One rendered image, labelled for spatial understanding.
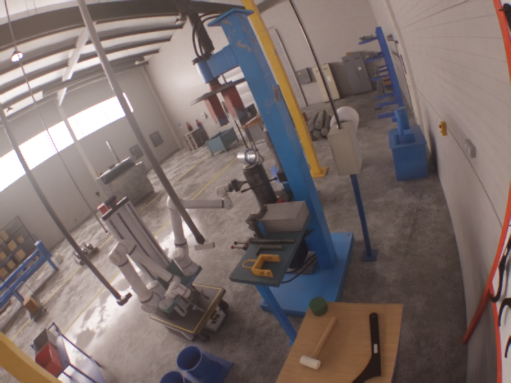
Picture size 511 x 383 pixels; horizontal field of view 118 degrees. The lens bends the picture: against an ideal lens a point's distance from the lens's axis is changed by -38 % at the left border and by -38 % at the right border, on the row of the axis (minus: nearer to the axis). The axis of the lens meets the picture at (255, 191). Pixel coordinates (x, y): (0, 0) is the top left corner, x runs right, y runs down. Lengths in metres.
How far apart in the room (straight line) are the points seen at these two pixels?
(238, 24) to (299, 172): 1.33
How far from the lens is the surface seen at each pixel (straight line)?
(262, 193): 2.46
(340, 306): 1.55
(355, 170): 2.24
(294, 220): 1.91
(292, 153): 2.09
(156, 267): 2.25
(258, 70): 1.98
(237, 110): 2.13
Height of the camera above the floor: 2.21
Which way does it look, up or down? 23 degrees down
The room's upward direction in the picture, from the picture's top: 25 degrees counter-clockwise
